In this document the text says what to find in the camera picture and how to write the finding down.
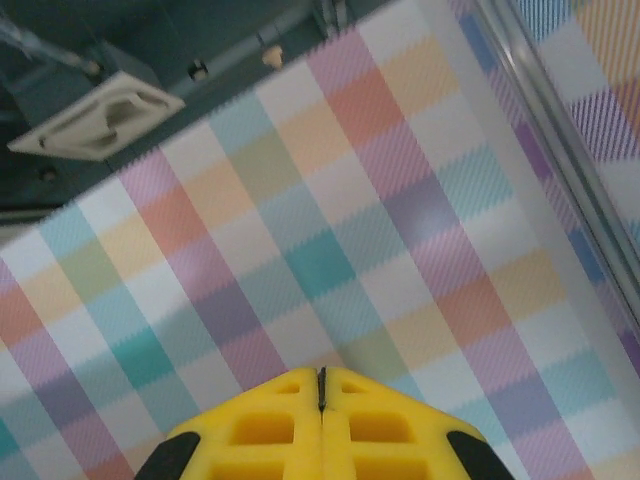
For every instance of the small ceiling fitting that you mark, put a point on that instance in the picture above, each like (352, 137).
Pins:
(272, 56)
(197, 70)

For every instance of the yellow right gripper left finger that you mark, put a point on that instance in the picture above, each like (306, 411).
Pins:
(305, 450)

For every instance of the white plastic bracket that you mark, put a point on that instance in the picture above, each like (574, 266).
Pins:
(75, 130)

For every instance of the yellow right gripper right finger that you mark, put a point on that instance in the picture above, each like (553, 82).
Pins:
(337, 450)

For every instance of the aluminium corner post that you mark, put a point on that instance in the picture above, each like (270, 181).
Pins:
(550, 125)

